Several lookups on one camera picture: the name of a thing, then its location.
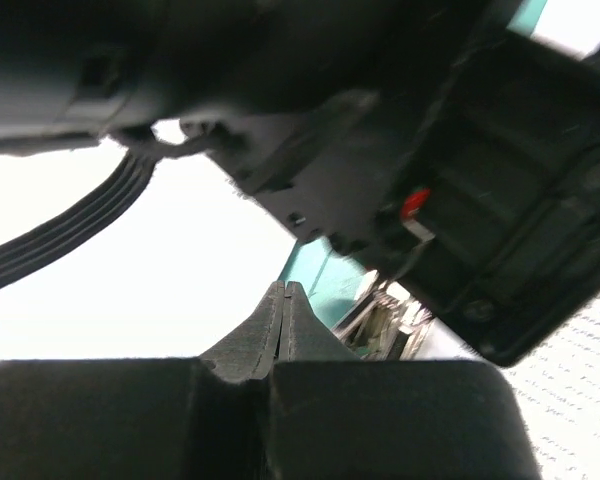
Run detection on printed paper stack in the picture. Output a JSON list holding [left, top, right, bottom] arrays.
[[419, 284, 600, 480]]

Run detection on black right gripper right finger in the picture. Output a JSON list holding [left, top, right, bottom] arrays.
[[267, 282, 540, 479]]

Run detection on teal plastic file folder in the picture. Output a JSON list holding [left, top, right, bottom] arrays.
[[285, 1, 550, 324]]

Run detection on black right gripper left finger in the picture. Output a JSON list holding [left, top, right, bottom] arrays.
[[0, 282, 285, 479]]

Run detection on silver metal folder clip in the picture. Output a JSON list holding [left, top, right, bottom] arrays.
[[332, 271, 434, 361]]

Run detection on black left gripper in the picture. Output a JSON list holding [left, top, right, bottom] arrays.
[[184, 1, 600, 366]]

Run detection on printed paper sheets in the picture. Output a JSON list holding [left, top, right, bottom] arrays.
[[0, 119, 301, 376]]

